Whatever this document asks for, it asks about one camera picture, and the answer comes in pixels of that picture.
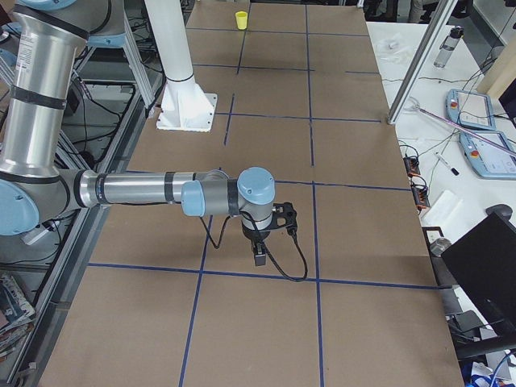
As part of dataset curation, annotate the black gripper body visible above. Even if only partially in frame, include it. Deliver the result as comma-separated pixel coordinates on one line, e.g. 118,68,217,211
242,224,270,244

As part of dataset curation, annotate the yellow plastic cup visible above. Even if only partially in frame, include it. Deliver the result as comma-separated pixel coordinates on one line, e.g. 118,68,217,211
235,11,248,31

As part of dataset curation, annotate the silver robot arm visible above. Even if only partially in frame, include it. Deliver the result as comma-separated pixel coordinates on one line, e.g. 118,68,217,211
1,1,277,265

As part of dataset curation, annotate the stack of magazines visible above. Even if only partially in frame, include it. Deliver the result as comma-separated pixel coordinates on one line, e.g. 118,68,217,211
1,272,35,360

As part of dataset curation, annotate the long metal grabber stick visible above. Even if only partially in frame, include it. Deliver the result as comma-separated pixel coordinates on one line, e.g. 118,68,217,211
409,97,516,158

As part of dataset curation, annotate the black marker pen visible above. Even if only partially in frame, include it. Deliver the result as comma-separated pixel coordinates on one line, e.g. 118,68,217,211
435,152,460,176

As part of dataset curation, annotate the black monitor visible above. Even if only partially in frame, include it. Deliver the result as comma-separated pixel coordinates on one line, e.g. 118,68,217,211
442,213,515,335

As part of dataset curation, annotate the near blue teach pendant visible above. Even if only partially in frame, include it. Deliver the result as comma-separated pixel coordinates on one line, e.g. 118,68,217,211
460,133,515,180

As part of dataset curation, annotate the blue teach pendant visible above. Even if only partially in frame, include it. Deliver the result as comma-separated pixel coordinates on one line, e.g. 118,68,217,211
460,133,515,180
446,89,497,130

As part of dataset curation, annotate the far blue teach pendant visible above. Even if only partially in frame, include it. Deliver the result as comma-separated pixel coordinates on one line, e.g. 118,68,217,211
446,89,497,130

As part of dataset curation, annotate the clear water bottle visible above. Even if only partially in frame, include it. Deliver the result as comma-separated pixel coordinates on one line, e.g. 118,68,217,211
434,26,464,69

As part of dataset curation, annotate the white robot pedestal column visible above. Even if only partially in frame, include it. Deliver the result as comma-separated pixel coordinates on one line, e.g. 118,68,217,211
145,0,218,132

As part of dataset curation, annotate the aluminium frame post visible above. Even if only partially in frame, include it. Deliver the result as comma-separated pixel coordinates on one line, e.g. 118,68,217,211
387,0,458,125

